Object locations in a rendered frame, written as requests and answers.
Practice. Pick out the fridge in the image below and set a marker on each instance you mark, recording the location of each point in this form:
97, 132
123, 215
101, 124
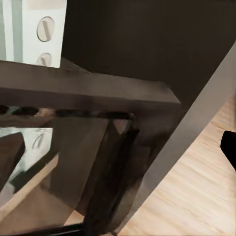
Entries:
188, 44

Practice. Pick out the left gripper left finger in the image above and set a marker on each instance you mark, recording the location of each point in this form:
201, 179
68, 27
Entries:
12, 146

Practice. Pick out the microwave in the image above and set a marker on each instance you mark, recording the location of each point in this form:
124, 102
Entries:
88, 135

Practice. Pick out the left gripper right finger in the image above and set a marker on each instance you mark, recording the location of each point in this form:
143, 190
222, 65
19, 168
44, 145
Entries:
228, 146

